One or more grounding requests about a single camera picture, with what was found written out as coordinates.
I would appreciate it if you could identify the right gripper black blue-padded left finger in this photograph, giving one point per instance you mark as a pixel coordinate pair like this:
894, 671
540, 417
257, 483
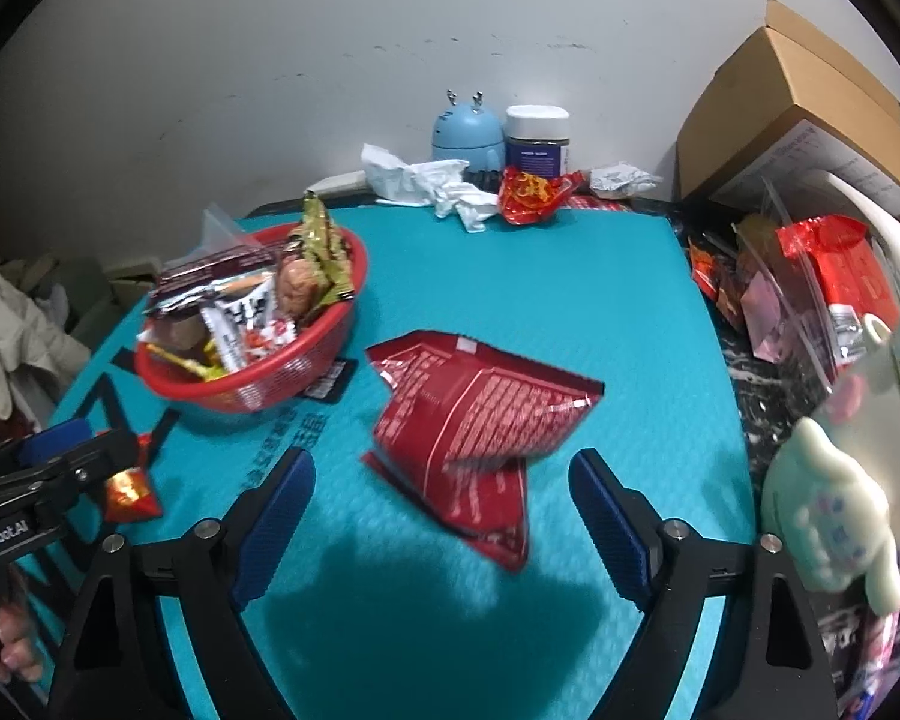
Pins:
116, 660

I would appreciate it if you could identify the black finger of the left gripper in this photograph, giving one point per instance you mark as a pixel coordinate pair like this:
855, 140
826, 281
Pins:
98, 459

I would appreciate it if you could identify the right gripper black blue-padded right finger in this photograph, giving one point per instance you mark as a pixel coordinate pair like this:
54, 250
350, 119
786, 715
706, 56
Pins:
768, 660

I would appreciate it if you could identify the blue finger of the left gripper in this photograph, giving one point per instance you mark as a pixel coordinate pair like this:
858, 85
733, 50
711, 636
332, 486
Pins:
54, 441

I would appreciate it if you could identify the yellow snack packet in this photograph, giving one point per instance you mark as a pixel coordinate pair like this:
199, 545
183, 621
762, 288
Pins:
204, 372

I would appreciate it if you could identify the white peanut snack packet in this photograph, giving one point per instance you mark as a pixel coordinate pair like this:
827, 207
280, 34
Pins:
246, 330

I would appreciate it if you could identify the silver white snack packet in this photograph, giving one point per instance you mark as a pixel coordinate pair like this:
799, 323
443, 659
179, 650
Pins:
191, 298

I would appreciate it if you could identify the dark brown chocolate packet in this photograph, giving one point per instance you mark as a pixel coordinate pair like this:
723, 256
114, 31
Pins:
196, 273

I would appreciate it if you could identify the gold red snack bag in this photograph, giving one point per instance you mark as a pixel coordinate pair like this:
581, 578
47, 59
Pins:
315, 268

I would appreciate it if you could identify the person's left hand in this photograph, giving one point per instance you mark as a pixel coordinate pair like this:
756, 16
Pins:
19, 654

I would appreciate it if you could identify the small red orange snack packet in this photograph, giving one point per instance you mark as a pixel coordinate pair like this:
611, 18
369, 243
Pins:
130, 496

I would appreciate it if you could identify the white cloth pile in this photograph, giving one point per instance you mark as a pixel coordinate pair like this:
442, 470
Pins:
28, 338

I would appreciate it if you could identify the white plush toy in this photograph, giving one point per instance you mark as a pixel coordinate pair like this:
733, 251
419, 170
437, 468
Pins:
832, 517

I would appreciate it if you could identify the red plastic basket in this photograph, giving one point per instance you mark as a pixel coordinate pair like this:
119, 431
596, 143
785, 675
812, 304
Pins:
262, 384

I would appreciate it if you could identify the clear plastic bag with pastry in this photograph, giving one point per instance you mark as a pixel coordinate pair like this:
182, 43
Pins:
220, 232

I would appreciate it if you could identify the teal foam mat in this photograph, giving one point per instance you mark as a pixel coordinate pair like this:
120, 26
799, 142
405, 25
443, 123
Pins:
376, 611

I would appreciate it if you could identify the large dark red snack bag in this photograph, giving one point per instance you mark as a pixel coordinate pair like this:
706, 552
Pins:
463, 421

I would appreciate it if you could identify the white flat device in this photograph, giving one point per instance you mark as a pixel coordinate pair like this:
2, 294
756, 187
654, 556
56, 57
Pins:
340, 185

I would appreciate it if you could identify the red packet in clear bag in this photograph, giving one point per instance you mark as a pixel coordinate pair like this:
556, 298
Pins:
850, 279

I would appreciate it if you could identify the crumpled white tissue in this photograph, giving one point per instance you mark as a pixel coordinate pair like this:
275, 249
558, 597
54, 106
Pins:
439, 185

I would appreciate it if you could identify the blue round humidifier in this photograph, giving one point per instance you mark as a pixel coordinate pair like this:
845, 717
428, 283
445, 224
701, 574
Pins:
468, 130

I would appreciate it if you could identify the red yellow crumpled wrapper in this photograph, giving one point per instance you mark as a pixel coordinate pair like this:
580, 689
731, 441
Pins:
525, 198

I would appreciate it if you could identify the small white crumpled wrapper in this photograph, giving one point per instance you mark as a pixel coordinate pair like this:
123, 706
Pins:
622, 181

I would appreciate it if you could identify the white-lidded dark jar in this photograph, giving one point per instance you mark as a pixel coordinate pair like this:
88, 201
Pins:
537, 138

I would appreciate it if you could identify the brown cardboard box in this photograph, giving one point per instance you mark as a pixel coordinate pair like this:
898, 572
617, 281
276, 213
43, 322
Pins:
789, 100

